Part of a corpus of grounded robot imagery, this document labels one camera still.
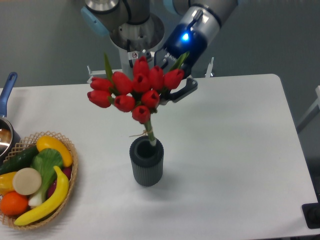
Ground black device at table edge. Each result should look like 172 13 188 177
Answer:
301 202 320 229

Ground yellow banana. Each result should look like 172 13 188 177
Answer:
14 166 69 226

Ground green bok choy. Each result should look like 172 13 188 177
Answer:
28 148 63 208

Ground red tulip bouquet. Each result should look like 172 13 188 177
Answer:
87 51 189 147

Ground white frame at right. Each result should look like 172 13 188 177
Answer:
296 85 320 134

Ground green cucumber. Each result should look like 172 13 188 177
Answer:
0 146 39 175

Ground dark grey ribbed vase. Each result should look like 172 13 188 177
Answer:
129 136 164 187

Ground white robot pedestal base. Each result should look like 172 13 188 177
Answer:
112 48 215 79

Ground orange fruit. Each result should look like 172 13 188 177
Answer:
0 191 29 216

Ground woven wicker basket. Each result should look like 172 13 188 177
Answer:
0 131 79 230

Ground yellow squash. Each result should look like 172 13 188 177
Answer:
36 135 73 167

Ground beige round disc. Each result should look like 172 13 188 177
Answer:
12 167 42 196

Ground blue handled saucepan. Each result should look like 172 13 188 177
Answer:
0 72 21 165

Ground purple red vegetable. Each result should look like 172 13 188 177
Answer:
46 166 72 198

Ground yellow bell pepper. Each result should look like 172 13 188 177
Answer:
0 171 17 196

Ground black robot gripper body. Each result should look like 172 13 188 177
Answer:
154 23 208 78

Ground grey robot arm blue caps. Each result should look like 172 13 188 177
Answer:
81 0 238 105

